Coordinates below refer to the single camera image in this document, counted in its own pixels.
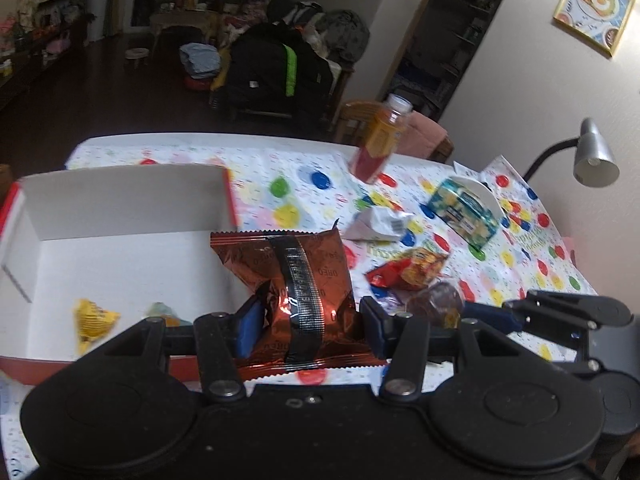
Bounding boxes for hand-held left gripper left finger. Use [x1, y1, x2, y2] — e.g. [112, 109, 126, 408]
[80, 296, 266, 402]

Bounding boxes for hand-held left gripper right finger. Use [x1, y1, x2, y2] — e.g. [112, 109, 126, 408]
[360, 296, 538, 403]

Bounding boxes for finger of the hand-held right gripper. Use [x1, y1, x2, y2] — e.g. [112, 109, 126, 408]
[537, 330, 608, 377]
[461, 289, 633, 346]

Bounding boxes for purple candy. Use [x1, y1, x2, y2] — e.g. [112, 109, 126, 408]
[372, 287, 408, 313]

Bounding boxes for dark brown snack packet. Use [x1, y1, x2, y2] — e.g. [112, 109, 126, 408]
[407, 281, 465, 329]

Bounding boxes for red and yellow snack packet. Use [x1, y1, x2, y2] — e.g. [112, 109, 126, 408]
[366, 247, 449, 291]

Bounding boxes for red-brown foil snack packet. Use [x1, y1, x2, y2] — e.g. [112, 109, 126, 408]
[210, 219, 386, 383]

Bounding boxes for white cardboard box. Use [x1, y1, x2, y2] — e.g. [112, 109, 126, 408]
[0, 164, 238, 386]

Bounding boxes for green-yellow wrapped candy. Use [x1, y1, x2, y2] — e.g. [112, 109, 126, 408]
[145, 301, 181, 328]

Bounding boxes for white crumpled packet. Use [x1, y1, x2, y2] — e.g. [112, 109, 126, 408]
[345, 208, 416, 246]

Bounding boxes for blue-green snack bag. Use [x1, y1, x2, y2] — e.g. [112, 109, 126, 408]
[427, 177, 501, 247]

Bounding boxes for white bowl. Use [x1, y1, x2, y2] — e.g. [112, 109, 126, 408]
[447, 174, 503, 221]

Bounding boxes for spotted tablecloth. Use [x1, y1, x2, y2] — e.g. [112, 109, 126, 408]
[0, 132, 601, 480]

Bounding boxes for yellow wrapped candy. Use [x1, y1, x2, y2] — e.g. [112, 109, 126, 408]
[74, 298, 121, 353]

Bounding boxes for orange juice bottle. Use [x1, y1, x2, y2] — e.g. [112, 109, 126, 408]
[348, 94, 413, 184]

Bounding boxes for pink cloth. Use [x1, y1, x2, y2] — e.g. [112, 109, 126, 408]
[400, 110, 448, 161]

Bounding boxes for silver desk lamp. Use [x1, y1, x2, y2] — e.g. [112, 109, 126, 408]
[522, 117, 621, 189]

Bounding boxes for wooden chair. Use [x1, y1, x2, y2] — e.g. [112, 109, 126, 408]
[334, 100, 456, 163]

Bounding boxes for black bag with green stripe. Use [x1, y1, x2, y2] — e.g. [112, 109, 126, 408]
[220, 22, 341, 117]

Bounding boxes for blue-grey cloth pile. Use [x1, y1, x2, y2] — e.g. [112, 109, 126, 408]
[180, 42, 221, 78]

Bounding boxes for grey jacket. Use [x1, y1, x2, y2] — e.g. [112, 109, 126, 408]
[315, 10, 371, 61]

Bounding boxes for low table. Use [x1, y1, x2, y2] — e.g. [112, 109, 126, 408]
[150, 5, 221, 41]

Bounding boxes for low dark cabinet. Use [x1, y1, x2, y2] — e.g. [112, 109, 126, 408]
[0, 5, 96, 111]

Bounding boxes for gold-framed wall picture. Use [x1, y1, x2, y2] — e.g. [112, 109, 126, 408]
[552, 0, 633, 58]

